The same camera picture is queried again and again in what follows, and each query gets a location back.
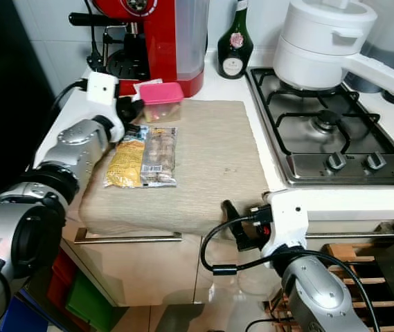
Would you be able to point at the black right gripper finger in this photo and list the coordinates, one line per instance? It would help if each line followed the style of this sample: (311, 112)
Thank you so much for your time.
(232, 211)
(259, 207)

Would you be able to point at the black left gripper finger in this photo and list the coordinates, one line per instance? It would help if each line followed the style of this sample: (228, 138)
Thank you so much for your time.
(136, 119)
(137, 104)

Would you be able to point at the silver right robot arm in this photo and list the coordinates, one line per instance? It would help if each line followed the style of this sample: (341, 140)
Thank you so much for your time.
(325, 294)

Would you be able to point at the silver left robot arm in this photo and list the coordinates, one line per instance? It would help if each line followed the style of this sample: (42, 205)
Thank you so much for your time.
(79, 149)

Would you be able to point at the white paper card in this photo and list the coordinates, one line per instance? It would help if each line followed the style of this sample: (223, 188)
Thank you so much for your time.
(142, 84)

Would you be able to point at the yellow noodle packet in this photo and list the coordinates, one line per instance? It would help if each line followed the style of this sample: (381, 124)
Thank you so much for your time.
(125, 162)

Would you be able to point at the beige linen cloth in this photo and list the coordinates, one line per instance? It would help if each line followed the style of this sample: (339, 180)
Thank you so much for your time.
(214, 166)

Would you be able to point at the steel gas hob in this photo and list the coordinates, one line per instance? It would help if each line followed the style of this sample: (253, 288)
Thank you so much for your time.
(300, 149)

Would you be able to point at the grey hob knob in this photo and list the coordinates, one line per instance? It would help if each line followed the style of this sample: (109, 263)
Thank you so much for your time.
(375, 162)
(336, 162)

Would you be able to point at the beige kitchen base cabinet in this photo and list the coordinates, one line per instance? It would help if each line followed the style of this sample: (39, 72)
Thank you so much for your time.
(155, 270)

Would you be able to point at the dark green wine bottle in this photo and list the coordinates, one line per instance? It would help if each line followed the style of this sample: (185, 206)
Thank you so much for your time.
(235, 59)

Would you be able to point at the black hob burner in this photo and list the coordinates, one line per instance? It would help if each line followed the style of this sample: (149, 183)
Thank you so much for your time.
(326, 120)

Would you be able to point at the wooden slat pallet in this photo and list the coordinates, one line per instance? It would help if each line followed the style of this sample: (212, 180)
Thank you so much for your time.
(390, 277)

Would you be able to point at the green board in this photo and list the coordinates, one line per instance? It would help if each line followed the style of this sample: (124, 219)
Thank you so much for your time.
(93, 304)

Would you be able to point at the red board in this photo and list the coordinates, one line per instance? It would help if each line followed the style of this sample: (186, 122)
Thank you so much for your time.
(64, 277)

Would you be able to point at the blue board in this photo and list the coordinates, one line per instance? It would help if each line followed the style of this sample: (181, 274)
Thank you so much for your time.
(23, 318)

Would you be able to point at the grey plastic jug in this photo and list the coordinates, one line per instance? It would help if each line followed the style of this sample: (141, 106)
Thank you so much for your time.
(387, 34)

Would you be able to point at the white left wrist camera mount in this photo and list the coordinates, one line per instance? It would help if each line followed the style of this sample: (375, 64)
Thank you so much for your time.
(101, 90)

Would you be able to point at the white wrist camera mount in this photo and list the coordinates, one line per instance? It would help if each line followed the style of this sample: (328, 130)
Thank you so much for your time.
(101, 90)
(288, 214)

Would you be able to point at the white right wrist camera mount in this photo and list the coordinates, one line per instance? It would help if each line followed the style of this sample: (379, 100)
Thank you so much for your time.
(288, 214)

